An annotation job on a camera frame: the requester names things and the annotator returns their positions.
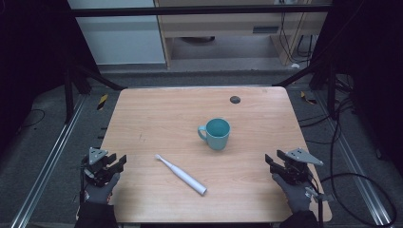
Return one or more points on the teal ceramic cup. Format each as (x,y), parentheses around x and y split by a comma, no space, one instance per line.
(217,134)

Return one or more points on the light wooden desk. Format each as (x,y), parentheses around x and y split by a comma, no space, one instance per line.
(221,27)

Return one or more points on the yellow black hazard tape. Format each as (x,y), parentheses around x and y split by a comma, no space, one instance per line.
(102,101)
(308,98)

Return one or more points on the person's right hand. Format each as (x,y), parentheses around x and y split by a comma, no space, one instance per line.
(296,196)

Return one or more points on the white cabinet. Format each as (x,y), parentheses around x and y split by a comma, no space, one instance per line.
(120,41)

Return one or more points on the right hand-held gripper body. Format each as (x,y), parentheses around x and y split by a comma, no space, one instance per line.
(296,169)

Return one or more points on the black horizontal frame bar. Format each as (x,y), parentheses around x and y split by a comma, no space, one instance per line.
(190,11)

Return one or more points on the person's left hand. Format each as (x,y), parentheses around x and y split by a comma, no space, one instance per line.
(100,192)

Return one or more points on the white electric toothbrush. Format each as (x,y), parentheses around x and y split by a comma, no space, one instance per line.
(182,174)

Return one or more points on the small white round object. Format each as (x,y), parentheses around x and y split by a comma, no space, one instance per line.
(295,66)

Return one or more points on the black metal stand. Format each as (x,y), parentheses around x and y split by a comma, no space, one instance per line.
(71,91)
(329,88)

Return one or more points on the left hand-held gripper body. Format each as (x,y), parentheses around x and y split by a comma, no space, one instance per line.
(96,172)

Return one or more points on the aluminium floor rail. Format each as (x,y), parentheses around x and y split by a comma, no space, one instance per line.
(355,164)
(47,164)

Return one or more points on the round grey table grommet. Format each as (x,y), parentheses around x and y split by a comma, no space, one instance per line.
(235,99)

